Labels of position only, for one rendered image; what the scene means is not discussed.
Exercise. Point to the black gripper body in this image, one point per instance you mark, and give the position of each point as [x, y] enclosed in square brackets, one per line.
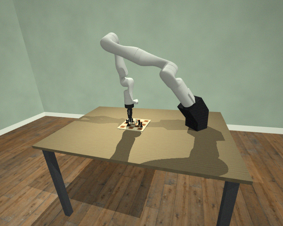
[129, 107]

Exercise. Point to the cream and brown chessboard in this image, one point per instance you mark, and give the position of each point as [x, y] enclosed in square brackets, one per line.
[135, 127]

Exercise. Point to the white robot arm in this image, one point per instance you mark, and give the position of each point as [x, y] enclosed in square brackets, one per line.
[110, 43]

